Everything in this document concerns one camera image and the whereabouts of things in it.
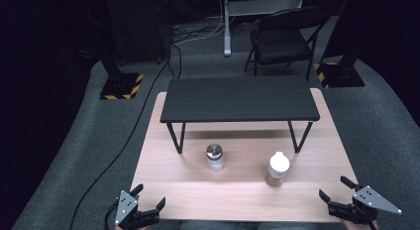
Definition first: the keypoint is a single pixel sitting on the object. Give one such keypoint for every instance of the black stand with striped base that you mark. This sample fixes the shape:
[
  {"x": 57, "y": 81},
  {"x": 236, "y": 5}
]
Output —
[
  {"x": 120, "y": 86},
  {"x": 340, "y": 74}
]

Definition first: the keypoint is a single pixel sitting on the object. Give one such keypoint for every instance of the black folding chair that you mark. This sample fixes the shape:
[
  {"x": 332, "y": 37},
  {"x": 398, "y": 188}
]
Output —
[{"x": 280, "y": 41}]

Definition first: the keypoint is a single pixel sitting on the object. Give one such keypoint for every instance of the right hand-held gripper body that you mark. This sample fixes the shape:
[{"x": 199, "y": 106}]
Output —
[{"x": 369, "y": 200}]

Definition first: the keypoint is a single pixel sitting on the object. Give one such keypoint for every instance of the person's left hand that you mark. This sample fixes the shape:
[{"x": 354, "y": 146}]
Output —
[{"x": 140, "y": 228}]

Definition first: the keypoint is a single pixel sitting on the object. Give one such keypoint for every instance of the person's right hand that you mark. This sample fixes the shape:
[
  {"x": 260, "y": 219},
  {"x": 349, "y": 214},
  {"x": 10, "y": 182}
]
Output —
[{"x": 351, "y": 225}]

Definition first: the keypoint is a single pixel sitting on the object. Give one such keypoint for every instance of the white metal desk frame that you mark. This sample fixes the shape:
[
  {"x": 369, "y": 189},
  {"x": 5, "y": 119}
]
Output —
[{"x": 227, "y": 25}]

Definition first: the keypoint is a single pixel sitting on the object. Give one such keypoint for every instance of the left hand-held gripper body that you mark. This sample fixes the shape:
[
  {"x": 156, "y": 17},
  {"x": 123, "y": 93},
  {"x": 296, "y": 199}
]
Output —
[{"x": 126, "y": 205}]

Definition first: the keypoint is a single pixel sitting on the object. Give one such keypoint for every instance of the glass shaker with silver lid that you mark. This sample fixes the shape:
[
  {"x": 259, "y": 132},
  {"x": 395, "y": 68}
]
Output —
[{"x": 215, "y": 157}]

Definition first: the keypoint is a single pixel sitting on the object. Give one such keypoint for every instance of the black shelf riser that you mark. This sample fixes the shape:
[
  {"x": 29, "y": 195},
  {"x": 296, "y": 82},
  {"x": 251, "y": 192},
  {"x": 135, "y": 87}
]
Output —
[{"x": 239, "y": 97}]

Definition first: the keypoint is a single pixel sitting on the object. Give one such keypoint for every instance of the spice jar with white cap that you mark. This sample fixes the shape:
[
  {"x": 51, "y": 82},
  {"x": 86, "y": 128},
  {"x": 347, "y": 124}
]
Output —
[{"x": 278, "y": 167}]

